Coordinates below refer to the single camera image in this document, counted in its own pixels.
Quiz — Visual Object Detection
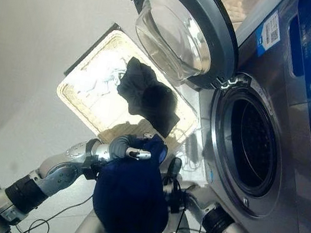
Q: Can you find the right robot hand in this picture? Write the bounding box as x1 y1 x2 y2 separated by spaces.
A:
161 155 184 187

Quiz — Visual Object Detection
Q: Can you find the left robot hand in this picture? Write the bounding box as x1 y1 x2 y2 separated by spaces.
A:
107 126 156 166

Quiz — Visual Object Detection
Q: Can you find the dark blue garment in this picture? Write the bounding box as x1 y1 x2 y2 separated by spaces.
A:
86 125 183 233

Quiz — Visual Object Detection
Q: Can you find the grey front-load washing machine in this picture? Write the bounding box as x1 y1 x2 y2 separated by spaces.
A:
153 0 311 233

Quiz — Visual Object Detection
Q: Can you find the washing machine door with glass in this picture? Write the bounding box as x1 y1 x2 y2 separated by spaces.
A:
114 0 249 96

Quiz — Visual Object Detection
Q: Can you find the wicker laundry basket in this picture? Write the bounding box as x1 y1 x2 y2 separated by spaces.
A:
49 15 213 159

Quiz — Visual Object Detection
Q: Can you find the black garment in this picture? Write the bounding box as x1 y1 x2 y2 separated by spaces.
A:
109 54 190 141

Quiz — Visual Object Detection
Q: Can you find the white garment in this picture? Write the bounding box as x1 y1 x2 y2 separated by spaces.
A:
77 47 130 103

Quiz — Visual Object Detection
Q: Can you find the left silver robot leg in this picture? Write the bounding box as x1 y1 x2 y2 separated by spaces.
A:
69 208 113 233

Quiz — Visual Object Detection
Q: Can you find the white QR code sticker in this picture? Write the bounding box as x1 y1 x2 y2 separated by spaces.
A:
251 6 286 60

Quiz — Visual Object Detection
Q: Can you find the blue detergent drawer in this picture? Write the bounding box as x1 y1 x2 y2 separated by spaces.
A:
280 12 311 80

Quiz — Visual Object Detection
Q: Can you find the beige textured cloth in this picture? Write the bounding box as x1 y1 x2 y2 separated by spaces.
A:
206 0 266 28

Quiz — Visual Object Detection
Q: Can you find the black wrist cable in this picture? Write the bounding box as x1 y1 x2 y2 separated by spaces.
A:
169 181 193 233

